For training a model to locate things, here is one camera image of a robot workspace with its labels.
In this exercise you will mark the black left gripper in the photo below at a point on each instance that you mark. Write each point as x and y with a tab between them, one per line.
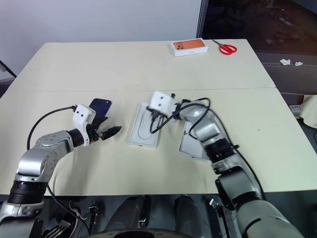
94	132

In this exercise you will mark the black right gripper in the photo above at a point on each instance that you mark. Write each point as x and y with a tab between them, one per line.
154	112

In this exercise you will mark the dark blue smartphone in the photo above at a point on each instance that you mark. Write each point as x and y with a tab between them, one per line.
100	105

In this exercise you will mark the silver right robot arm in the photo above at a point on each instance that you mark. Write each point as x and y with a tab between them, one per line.
208	129

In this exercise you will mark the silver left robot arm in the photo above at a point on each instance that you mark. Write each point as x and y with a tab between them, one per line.
49	145

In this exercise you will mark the white phone box base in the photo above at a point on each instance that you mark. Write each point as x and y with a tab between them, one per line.
138	138

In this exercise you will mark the white phone box lid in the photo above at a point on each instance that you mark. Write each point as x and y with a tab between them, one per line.
190	146

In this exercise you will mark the white box with orange phone print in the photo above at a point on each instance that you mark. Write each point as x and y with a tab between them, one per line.
189	48

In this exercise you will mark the dark rounded shape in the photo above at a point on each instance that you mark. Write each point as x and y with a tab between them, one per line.
128	213
188	212

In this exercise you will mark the black slanted rod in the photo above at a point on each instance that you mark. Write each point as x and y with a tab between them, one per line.
7	69

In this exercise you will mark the white power strip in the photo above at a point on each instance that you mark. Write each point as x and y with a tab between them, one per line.
296	108

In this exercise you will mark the crumpled white paper scrap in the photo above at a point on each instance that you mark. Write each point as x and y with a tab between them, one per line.
284	61
299	63

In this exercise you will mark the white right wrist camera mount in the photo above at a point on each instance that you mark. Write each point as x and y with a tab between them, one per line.
161	102

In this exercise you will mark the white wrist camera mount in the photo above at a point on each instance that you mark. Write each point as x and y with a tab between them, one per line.
161	102
81	114

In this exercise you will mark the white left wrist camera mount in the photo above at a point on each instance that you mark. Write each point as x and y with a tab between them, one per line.
81	114

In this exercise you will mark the grey window frame post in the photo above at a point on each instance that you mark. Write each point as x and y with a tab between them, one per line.
201	18

